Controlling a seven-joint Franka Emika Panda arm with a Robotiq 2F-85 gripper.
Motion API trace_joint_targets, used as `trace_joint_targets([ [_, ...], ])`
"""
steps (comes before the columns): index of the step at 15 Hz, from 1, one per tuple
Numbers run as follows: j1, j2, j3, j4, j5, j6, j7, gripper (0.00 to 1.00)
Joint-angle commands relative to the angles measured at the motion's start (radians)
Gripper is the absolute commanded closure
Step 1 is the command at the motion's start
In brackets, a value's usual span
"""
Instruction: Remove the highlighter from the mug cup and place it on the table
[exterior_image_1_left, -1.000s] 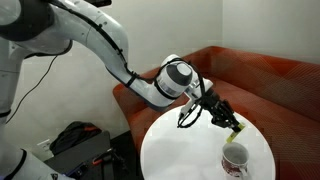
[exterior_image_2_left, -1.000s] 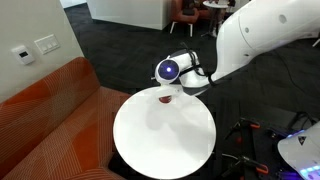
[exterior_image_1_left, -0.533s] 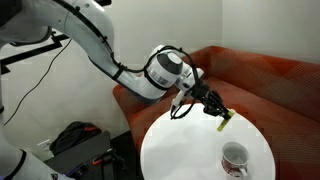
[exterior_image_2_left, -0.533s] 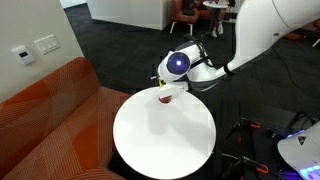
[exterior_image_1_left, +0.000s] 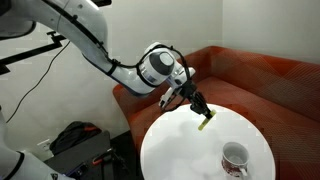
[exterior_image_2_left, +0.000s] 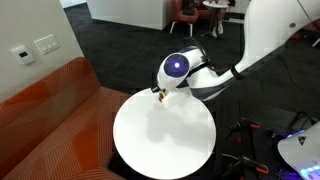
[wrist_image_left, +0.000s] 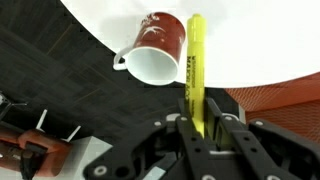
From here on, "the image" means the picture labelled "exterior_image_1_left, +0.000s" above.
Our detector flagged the black overhead camera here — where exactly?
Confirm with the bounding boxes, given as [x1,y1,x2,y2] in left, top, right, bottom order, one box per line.
[91,0,113,8]

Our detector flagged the black equipment case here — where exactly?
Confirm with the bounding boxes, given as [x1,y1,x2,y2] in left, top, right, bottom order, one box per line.
[44,130,113,180]

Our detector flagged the black clamp with orange handle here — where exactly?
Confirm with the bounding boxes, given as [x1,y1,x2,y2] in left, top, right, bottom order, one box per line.
[91,148,118,168]

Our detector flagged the thin black hanging cable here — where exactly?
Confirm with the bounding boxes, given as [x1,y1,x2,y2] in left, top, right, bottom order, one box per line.
[5,41,71,124]

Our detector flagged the black cable along robot arm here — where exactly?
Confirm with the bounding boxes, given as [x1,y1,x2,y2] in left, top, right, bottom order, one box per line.
[43,0,198,113]

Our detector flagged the yellow-green highlighter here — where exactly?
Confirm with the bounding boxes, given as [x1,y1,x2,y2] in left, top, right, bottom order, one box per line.
[197,109,218,132]

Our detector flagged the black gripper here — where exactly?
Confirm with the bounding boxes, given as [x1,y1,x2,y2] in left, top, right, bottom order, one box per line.
[181,81,214,120]

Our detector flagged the white wall outlet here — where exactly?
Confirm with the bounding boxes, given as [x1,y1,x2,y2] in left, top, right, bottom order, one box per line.
[35,139,52,153]

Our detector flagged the orange patterned sofa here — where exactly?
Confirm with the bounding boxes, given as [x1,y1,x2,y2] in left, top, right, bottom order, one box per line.
[112,45,320,180]

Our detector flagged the black metal frame bar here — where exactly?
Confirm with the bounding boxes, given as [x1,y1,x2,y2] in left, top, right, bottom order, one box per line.
[0,30,68,76]

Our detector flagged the red and white mug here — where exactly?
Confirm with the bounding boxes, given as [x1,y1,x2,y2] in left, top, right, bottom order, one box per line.
[221,141,250,178]

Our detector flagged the black bag with orange trim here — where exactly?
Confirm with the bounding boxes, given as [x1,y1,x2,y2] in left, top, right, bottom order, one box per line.
[49,120,103,156]

